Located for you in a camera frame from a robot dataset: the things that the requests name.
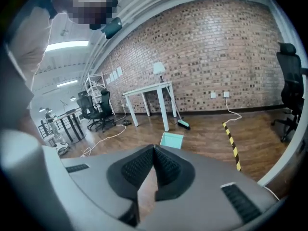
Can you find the white floor cable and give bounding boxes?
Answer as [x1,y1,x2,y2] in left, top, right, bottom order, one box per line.
[82,109,127,157]

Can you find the green long-handled dustpan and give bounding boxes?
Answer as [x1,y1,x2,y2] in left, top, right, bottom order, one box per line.
[159,131,184,150]

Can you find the ceiling tube light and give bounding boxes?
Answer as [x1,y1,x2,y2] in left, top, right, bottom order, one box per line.
[56,79,78,88]
[45,40,90,52]

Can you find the white square table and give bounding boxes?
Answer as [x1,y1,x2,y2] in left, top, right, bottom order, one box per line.
[123,81,178,132]

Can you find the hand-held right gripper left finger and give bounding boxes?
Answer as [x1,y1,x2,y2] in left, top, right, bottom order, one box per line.
[59,144,154,228]

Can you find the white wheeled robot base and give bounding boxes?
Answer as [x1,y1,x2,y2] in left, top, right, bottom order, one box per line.
[49,133,71,154]

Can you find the black strap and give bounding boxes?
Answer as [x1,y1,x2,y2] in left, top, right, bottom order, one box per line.
[44,0,59,19]

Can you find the person's white shirt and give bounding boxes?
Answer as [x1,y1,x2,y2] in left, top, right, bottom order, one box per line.
[6,0,59,83]

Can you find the black head camera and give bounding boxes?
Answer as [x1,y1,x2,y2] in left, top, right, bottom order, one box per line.
[101,16,123,40]

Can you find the person's head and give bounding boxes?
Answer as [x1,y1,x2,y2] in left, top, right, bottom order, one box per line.
[71,0,119,30]

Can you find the white power cable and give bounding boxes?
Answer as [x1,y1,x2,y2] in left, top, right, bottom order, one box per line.
[263,185,282,201]
[224,97,243,124]

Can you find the green broom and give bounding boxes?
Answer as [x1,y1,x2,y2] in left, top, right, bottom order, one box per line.
[166,85,191,131]

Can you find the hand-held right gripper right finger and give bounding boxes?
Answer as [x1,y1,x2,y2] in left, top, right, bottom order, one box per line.
[139,144,282,231]

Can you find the yellow black striped cable cover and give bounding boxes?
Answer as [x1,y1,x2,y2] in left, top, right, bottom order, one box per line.
[222,122,242,172]

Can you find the white table lamp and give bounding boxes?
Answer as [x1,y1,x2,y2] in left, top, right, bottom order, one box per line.
[153,62,167,84]

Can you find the white metal shelf rack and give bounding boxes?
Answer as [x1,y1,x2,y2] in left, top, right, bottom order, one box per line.
[84,72,115,116]

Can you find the black-legged table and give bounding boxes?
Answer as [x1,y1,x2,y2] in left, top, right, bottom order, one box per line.
[38,109,87,144]

